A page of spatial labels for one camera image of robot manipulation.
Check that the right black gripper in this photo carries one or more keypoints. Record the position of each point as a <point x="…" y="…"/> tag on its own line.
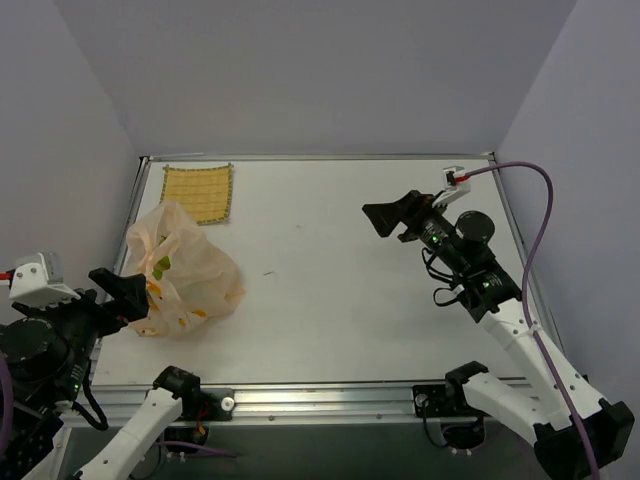
<point x="413" y="218"/>

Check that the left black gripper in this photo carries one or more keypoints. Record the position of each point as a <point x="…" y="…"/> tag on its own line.
<point x="101" y="310"/>

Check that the translucent peach plastic bag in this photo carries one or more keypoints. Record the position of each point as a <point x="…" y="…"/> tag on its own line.
<point x="203" y="283"/>

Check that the green fake fruit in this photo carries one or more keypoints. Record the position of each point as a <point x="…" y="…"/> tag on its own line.
<point x="162" y="265"/>

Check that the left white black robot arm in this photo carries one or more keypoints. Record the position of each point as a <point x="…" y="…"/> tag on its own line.
<point x="28" y="431"/>

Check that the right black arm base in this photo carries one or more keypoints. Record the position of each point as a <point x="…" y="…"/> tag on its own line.
<point x="448" y="424"/>

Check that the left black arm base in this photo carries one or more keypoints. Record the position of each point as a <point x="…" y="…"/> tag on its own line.
<point x="201" y="411"/>

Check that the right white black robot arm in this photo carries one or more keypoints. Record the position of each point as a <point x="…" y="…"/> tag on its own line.
<point x="571" y="426"/>

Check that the yellow woven bamboo mat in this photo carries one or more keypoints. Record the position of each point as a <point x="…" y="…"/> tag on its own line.
<point x="204" y="193"/>

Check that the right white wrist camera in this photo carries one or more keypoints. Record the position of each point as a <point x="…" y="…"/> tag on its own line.
<point x="456" y="185"/>

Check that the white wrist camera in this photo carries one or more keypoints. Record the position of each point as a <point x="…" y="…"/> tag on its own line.
<point x="37" y="282"/>
<point x="456" y="185"/>

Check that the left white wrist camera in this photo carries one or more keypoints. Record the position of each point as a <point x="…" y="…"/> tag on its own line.
<point x="37" y="282"/>

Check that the aluminium front rail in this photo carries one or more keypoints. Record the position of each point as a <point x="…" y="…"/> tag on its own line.
<point x="279" y="404"/>

